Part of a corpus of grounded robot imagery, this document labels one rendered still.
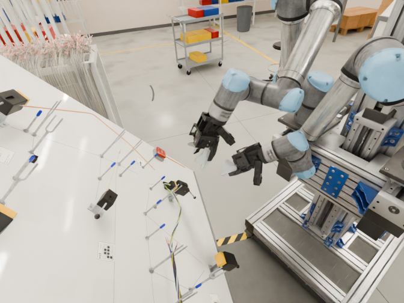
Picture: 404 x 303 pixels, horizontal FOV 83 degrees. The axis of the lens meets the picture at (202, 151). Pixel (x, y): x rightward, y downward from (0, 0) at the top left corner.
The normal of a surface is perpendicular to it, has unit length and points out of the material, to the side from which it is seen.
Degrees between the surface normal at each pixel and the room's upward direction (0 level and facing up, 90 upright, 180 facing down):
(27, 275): 51
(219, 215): 0
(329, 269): 0
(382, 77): 85
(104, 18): 90
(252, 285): 0
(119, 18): 90
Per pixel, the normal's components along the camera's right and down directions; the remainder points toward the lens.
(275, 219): -0.06, -0.75
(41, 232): 0.72, -0.63
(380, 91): -0.40, 0.55
